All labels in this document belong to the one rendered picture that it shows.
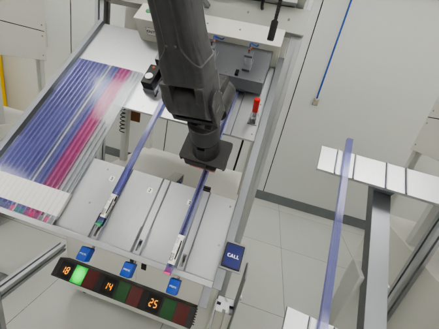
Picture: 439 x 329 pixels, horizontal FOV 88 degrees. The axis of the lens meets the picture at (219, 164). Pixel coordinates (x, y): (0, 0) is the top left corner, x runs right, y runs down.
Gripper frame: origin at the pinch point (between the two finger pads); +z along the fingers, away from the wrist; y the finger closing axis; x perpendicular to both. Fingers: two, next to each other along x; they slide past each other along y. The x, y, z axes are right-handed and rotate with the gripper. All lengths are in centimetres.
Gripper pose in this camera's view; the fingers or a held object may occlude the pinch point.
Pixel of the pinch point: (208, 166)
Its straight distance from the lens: 56.9
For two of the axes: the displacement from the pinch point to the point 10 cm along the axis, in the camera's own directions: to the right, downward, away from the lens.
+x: -3.0, 8.6, -4.0
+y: -9.5, -2.8, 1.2
